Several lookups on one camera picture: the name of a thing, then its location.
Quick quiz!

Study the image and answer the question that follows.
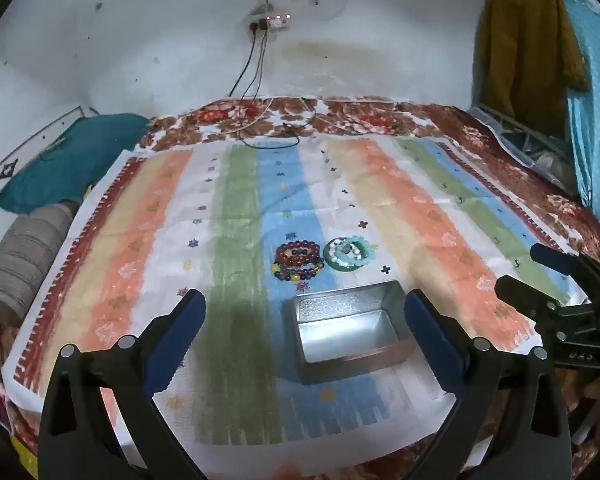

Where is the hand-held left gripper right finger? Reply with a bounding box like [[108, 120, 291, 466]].
[[404, 288, 573, 480]]

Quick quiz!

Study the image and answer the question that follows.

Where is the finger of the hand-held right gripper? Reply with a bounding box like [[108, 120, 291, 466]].
[[530, 243, 600, 281], [494, 274, 593, 318]]

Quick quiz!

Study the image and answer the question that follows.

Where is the brown floral blanket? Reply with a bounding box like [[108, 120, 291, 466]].
[[0, 95, 600, 480]]

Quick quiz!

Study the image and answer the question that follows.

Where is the white grey bead bracelet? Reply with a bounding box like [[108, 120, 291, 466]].
[[330, 240, 366, 266]]

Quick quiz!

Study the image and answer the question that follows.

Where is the black cable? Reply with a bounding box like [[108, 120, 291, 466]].
[[239, 30, 317, 150], [228, 27, 257, 97]]

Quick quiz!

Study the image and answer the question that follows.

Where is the striped colourful cloth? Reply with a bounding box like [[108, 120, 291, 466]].
[[2, 137, 588, 476]]

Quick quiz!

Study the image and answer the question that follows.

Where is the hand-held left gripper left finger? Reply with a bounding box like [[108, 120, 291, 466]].
[[37, 288, 208, 480]]

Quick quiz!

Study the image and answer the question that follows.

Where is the dark brown yellow bead bracelet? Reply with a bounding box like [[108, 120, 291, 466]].
[[275, 241, 322, 267]]

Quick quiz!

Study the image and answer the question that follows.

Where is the rectangular metal tin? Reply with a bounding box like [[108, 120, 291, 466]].
[[280, 281, 415, 386]]

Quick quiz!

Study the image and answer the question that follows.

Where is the green jade bangle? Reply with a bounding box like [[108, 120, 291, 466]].
[[322, 236, 368, 272]]

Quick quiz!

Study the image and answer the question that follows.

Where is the wall socket board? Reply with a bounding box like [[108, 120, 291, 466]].
[[245, 10, 295, 33]]

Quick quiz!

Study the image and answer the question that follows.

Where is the multicolour glass bead bracelet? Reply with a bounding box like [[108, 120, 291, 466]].
[[272, 260, 327, 282]]

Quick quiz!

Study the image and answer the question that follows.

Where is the teal pillow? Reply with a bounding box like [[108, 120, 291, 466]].
[[0, 113, 153, 213]]

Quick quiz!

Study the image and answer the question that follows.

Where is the light blue bead bracelet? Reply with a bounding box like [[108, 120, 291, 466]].
[[350, 236, 381, 263]]

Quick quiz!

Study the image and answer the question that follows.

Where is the plastic covered rack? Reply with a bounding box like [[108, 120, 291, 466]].
[[472, 105, 578, 196]]

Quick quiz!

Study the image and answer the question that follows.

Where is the blue printed curtain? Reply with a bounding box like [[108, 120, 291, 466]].
[[540, 0, 600, 231]]

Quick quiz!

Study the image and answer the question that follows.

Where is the mustard hanging garment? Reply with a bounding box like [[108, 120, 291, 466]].
[[472, 0, 588, 121]]

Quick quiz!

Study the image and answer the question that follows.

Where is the white cable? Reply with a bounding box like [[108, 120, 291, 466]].
[[224, 97, 277, 139]]

